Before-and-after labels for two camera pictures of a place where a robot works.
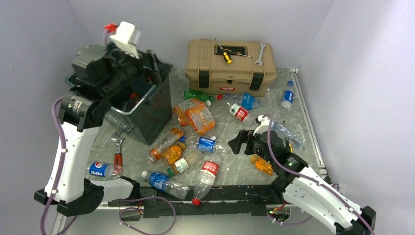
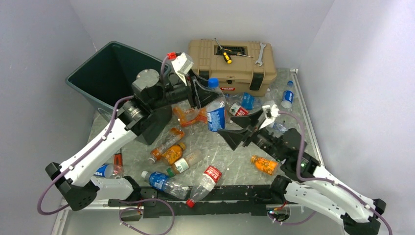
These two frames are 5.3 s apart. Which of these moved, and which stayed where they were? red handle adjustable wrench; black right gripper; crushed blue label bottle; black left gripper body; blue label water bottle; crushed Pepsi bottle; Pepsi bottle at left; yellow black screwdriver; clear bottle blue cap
Moved: crushed Pepsi bottle; black right gripper; black left gripper body
Stayed: crushed blue label bottle; yellow black screwdriver; Pepsi bottle at left; clear bottle blue cap; red handle adjustable wrench; blue label water bottle
